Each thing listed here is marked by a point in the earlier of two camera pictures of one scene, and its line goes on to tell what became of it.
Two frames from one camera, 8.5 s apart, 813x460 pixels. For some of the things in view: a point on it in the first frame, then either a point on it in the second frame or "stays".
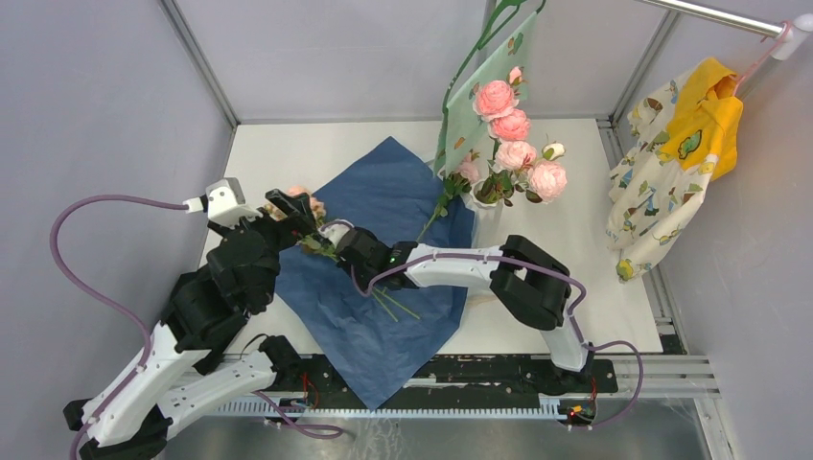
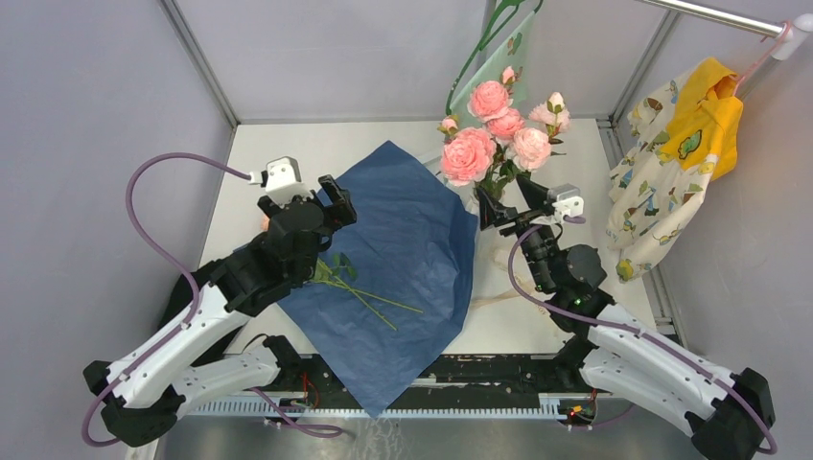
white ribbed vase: (491, 211) stays
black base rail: (457, 381) stays
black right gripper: (365, 282) to (536, 196)
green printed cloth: (463, 130) stays
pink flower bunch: (458, 180) to (497, 149)
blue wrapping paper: (365, 336) stays
